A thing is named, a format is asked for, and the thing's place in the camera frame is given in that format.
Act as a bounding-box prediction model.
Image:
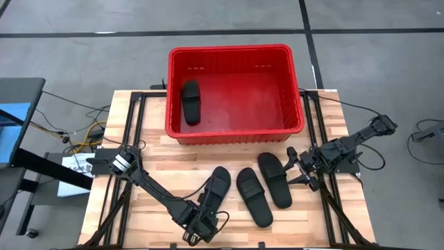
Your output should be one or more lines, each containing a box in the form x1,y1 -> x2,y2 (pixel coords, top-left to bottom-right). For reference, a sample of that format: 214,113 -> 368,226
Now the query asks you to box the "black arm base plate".
310,145 -> 361,174
85,148 -> 139,176

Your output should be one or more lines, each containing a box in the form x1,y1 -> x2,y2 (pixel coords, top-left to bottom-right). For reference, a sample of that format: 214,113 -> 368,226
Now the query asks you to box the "yellow cable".
29,119 -> 108,154

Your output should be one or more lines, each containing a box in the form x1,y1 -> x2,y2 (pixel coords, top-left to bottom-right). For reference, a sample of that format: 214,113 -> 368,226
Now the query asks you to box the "black aluminium rig frame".
78,89 -> 377,250

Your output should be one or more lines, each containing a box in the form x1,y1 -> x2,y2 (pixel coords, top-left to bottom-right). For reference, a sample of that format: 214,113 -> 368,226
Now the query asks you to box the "grey metal stand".
411,122 -> 444,143

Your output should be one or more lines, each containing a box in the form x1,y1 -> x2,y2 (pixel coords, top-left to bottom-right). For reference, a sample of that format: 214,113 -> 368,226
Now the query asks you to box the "grey desk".
0,76 -> 46,167

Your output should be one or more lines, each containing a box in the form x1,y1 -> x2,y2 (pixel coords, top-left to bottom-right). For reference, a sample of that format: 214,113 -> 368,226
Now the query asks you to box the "white printed box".
57,152 -> 96,198

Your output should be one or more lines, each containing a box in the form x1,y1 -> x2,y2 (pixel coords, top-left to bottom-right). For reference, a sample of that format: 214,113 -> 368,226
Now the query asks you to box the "red plastic bin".
164,44 -> 305,146

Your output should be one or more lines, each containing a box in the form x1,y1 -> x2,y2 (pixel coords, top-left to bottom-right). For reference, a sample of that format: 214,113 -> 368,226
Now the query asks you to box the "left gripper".
180,189 -> 221,246

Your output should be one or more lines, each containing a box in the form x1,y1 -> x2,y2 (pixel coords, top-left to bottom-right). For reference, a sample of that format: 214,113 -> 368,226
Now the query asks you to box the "black desk beam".
12,148 -> 94,191

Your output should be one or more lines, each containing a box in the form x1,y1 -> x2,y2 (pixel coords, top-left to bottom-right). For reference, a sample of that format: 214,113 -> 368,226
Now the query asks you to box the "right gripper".
283,146 -> 327,193

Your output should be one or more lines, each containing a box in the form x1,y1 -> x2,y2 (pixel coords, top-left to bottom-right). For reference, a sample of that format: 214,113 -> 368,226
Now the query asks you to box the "black rubber slide sandal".
196,165 -> 232,218
236,167 -> 274,228
180,80 -> 202,126
257,151 -> 293,210

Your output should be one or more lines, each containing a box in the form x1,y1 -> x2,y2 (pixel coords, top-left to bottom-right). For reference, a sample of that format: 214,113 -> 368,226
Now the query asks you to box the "thin black cable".
300,88 -> 382,117
41,90 -> 112,113
407,119 -> 444,166
357,142 -> 387,172

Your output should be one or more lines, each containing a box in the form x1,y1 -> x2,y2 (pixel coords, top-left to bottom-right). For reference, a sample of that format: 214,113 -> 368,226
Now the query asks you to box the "dark grey panel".
0,166 -> 28,233

